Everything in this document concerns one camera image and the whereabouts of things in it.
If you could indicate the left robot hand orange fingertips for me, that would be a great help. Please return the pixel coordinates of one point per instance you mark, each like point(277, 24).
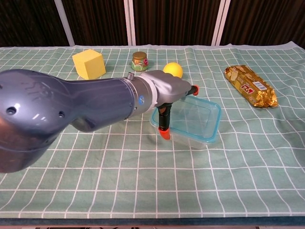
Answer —
point(169, 88)

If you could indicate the clear plastic container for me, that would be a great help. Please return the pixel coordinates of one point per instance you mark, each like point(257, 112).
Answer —
point(195, 119)

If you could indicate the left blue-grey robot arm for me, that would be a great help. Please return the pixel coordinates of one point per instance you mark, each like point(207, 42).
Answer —
point(71, 105)

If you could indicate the small green-label jar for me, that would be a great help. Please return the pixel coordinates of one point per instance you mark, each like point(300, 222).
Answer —
point(139, 62)

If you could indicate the yellow ball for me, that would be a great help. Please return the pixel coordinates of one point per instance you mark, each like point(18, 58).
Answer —
point(173, 68)

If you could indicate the gold foil snack package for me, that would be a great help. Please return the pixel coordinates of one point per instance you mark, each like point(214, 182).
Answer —
point(250, 84)

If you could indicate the yellow foam cube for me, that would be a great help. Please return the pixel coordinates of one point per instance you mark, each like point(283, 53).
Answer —
point(88, 64)

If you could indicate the green checked tablecloth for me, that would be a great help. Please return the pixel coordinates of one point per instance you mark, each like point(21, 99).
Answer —
point(119, 179)

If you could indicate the white partition frame post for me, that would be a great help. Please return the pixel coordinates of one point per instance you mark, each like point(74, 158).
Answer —
point(218, 23)
point(130, 23)
point(64, 23)

